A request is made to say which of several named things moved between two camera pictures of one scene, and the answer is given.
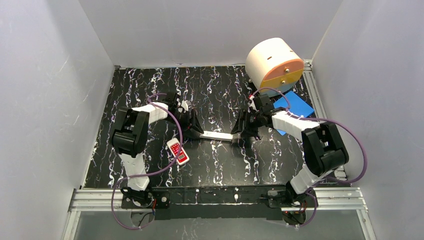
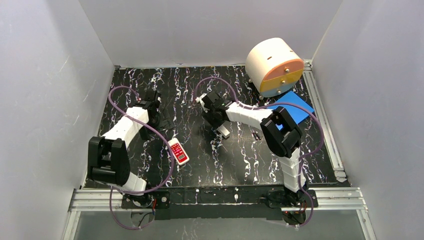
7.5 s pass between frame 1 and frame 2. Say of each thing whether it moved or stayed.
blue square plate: stayed
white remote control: moved
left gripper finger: moved
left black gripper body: moved
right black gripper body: moved
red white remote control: stayed
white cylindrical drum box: stayed
